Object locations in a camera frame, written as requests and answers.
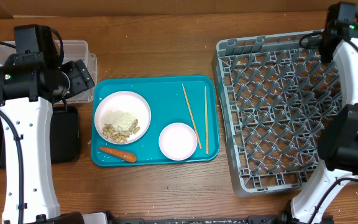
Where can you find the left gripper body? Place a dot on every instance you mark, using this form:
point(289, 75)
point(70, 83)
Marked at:
point(79, 79)

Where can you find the pink bowl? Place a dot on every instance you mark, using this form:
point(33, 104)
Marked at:
point(178, 141)

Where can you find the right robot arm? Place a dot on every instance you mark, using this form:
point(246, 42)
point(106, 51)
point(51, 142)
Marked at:
point(338, 144)

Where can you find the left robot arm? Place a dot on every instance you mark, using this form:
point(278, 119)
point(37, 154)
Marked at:
point(29, 86)

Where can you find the clear plastic waste bin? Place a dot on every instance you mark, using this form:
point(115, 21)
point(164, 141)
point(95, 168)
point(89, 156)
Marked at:
point(74, 50)

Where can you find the grey dishwasher rack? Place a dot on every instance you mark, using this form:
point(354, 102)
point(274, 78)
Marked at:
point(277, 97)

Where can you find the white round plate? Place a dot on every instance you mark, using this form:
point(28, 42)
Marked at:
point(125, 101)

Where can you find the black plastic tray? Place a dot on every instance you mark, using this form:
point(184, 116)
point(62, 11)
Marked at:
point(64, 137)

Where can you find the pile of white rice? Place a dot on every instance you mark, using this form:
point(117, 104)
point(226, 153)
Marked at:
point(118, 119)

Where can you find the pile of peanuts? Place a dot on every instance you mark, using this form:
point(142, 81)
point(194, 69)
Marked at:
point(118, 134)

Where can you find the teal serving tray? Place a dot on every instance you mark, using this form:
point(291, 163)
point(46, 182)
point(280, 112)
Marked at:
point(167, 103)

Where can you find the orange carrot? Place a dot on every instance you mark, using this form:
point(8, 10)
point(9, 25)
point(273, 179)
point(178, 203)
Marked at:
point(124, 155)

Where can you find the left wooden chopstick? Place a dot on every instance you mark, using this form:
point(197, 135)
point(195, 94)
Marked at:
point(191, 115)

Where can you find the wooden chopstick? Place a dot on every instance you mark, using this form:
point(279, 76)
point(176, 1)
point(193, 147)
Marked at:
point(206, 120)
point(191, 115)

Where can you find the right wooden chopstick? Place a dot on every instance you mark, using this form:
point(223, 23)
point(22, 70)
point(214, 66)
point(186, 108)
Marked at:
point(206, 120)

